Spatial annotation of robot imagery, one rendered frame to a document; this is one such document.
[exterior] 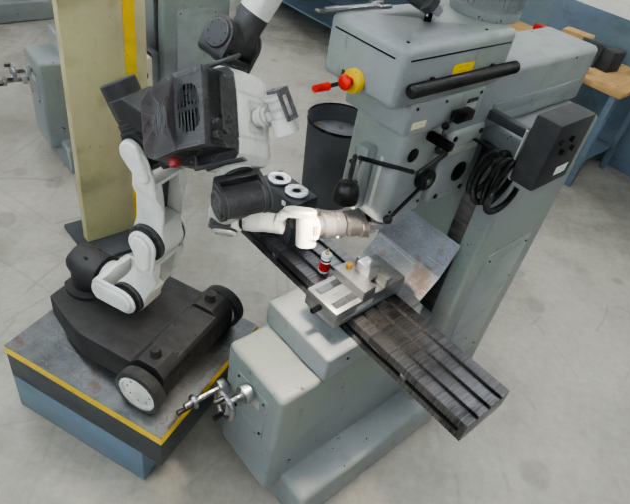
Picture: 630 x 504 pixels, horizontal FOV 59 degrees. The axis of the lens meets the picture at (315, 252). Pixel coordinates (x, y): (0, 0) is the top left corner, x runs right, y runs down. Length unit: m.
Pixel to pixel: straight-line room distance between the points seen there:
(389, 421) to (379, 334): 0.79
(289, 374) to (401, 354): 0.40
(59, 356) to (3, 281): 1.06
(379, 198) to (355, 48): 0.46
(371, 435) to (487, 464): 0.64
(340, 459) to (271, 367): 0.64
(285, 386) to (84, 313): 0.90
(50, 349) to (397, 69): 1.79
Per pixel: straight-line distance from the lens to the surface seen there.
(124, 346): 2.27
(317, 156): 3.81
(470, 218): 2.08
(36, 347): 2.56
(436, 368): 1.89
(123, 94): 1.80
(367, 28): 1.43
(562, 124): 1.65
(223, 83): 1.52
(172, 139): 1.51
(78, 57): 3.03
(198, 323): 2.31
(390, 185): 1.64
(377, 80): 1.41
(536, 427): 3.19
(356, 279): 1.92
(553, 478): 3.06
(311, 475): 2.41
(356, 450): 2.51
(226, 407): 2.01
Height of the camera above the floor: 2.30
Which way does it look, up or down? 39 degrees down
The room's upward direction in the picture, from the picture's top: 12 degrees clockwise
